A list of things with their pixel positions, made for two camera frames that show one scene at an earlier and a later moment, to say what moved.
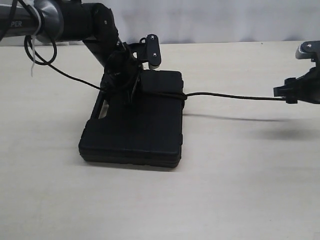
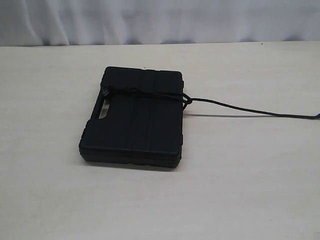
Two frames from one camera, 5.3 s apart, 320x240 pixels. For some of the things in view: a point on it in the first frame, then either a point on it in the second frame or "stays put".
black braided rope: (183, 96) -> (188, 101)
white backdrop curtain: (201, 21) stays put
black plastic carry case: (148, 133) stays put
